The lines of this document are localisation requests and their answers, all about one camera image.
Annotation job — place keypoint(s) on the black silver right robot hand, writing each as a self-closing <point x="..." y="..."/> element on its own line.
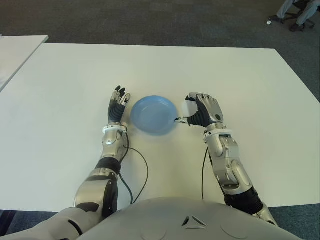
<point x="212" y="110"/>

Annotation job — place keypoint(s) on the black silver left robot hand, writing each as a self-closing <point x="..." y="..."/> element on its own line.
<point x="116" y="112"/>

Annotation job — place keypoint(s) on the white charger block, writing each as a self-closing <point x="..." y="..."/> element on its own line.
<point x="189" y="107"/>

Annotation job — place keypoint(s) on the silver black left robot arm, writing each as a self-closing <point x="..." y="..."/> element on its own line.
<point x="105" y="175"/>

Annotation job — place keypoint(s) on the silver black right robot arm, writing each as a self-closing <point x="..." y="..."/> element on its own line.
<point x="230" y="162"/>

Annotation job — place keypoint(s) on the blue round plate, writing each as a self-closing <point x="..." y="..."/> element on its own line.
<point x="153" y="116"/>

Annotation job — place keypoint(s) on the neighbouring white table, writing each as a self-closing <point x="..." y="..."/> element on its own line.
<point x="13" y="53"/>

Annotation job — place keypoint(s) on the grey robot torso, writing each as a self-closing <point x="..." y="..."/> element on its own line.
<point x="175" y="222"/>

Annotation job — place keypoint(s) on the black office chair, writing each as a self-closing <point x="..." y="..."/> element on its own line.
<point x="291" y="15"/>

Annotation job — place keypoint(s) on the seated person in jeans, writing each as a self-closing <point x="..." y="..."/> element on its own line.
<point x="305" y="12"/>

